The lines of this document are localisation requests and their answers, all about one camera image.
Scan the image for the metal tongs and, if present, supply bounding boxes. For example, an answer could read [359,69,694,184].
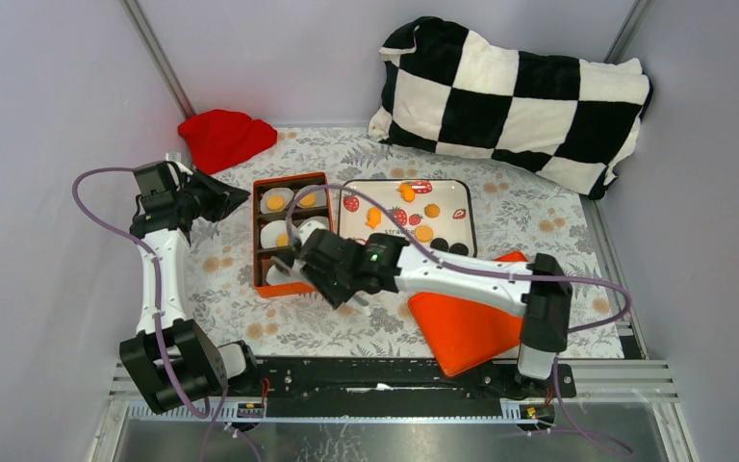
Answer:
[344,294,372,316]

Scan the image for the round yellow biscuit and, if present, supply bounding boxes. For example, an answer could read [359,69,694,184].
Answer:
[414,225,434,243]
[265,194,286,212]
[275,233,291,247]
[298,192,318,208]

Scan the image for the orange cookie box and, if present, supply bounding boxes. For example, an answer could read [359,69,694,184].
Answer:
[252,172,334,298]

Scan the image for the white strawberry tray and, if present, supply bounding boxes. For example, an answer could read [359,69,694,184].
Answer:
[338,179,477,257]

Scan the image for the orange box lid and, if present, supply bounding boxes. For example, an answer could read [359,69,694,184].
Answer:
[395,247,531,377]

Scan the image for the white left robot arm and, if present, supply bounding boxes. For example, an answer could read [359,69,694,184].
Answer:
[119,161,260,414]

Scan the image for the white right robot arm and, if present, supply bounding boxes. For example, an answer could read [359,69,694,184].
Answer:
[290,229,573,397]

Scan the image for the white paper cup liner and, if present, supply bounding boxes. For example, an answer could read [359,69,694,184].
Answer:
[298,216,331,231]
[265,263,292,286]
[293,185,328,209]
[259,220,290,249]
[260,187,295,214]

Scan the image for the orange fish cookie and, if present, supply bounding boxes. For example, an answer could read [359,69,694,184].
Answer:
[397,183,417,203]
[366,207,384,229]

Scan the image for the red knit hat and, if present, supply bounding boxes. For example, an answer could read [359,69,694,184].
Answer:
[177,109,278,175]

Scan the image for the black sandwich cookie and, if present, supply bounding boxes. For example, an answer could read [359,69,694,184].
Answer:
[430,238,450,251]
[448,243,470,256]

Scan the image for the orange swirl cookie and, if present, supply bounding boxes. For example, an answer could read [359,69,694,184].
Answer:
[424,203,441,218]

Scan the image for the floral tablecloth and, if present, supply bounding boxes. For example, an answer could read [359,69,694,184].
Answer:
[185,127,600,357]

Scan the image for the black white checkered pillow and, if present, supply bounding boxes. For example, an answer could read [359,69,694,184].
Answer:
[368,16,653,200]

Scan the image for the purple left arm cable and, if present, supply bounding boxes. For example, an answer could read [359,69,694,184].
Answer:
[72,167,263,462]

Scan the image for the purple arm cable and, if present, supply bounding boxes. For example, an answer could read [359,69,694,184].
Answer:
[72,167,263,462]
[284,183,635,457]

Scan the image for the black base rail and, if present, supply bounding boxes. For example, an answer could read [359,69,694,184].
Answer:
[228,356,576,400]

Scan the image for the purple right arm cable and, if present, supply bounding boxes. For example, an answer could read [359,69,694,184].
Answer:
[284,183,635,457]

